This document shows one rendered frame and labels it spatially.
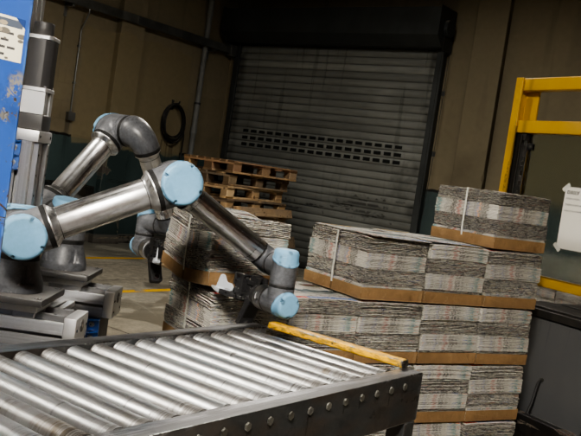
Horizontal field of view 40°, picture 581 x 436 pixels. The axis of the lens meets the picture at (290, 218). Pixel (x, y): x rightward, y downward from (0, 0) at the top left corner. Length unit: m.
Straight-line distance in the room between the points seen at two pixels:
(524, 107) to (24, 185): 2.48
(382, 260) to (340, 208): 7.82
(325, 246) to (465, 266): 0.54
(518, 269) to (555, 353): 0.68
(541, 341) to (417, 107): 6.61
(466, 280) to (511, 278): 0.24
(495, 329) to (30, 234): 1.93
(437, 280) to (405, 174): 7.19
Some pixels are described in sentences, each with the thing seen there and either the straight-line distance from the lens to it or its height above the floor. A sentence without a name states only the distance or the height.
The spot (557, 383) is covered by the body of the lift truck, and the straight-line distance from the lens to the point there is 3.91.
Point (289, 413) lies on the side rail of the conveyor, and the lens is 1.59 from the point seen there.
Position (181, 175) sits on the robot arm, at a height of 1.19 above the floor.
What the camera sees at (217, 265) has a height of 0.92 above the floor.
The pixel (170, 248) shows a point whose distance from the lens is 2.83.
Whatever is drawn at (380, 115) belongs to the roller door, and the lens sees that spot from 10.50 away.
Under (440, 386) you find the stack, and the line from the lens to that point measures 3.21.
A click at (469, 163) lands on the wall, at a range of 9.82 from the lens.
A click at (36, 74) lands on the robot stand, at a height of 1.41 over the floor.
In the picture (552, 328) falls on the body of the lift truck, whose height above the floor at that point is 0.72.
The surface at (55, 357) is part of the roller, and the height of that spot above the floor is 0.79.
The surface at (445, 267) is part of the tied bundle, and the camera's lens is 3.09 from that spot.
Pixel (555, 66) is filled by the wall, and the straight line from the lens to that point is 9.73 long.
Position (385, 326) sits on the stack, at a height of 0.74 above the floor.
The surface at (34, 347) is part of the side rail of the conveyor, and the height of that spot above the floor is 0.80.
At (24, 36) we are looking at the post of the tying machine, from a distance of 0.81.
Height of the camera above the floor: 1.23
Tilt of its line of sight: 3 degrees down
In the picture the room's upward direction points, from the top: 8 degrees clockwise
